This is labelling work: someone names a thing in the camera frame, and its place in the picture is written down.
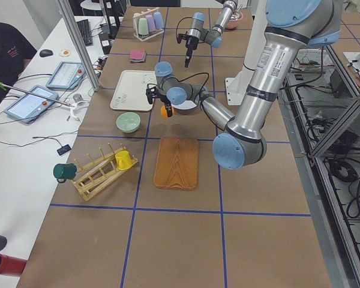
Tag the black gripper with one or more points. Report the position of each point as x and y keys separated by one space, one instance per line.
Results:
x=191 y=42
x=167 y=103

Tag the orange fruit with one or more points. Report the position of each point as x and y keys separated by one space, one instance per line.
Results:
x=167 y=112

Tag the white round plate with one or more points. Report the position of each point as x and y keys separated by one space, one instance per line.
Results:
x=186 y=108

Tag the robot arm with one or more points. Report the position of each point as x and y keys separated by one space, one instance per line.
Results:
x=290 y=27
x=197 y=33

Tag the cream bear tray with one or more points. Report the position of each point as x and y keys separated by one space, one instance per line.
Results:
x=130 y=92

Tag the green bowl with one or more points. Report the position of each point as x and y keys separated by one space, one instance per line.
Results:
x=128 y=122

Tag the grey cloth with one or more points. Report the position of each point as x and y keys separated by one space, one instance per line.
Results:
x=137 y=60

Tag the pink cloth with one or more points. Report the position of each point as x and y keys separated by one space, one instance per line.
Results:
x=137 y=54

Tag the purple cup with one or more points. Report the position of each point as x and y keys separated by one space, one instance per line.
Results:
x=151 y=23

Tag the blue cup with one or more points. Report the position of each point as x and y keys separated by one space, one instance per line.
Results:
x=158 y=20

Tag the white cup rack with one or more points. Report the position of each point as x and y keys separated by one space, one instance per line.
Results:
x=151 y=34

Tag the green cup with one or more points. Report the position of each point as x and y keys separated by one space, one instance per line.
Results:
x=143 y=27

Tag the pink bowl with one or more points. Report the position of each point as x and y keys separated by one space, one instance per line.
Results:
x=234 y=21

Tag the wooden cutting board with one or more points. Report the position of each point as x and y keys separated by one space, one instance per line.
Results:
x=177 y=166

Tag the yellow mug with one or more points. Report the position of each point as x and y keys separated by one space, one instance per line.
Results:
x=123 y=160

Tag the far teach pendant tablet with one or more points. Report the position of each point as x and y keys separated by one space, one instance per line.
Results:
x=67 y=76

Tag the teach pendant tablet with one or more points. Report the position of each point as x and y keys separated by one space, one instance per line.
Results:
x=28 y=108
x=67 y=76

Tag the wooden drying rack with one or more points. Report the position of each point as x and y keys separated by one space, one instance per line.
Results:
x=98 y=173

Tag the black keyboard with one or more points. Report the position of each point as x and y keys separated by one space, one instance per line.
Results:
x=85 y=31

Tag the small black device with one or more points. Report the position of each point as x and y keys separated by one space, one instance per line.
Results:
x=63 y=150

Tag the dark green mug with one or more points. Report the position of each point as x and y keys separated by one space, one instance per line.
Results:
x=63 y=172

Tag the black computer mouse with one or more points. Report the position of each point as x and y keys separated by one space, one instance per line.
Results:
x=45 y=53

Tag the near teach pendant tablet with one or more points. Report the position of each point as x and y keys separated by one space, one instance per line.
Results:
x=28 y=108

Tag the person in black shirt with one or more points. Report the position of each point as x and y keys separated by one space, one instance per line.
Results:
x=16 y=52

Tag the reacher grabber stick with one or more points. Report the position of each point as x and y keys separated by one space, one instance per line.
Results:
x=72 y=106

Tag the red tube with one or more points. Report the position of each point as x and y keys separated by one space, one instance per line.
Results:
x=11 y=266

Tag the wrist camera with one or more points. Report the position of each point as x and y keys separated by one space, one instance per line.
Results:
x=152 y=92
x=181 y=37

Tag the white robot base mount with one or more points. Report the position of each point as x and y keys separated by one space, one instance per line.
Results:
x=236 y=86

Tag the aluminium frame post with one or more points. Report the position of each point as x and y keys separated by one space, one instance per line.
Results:
x=73 y=30

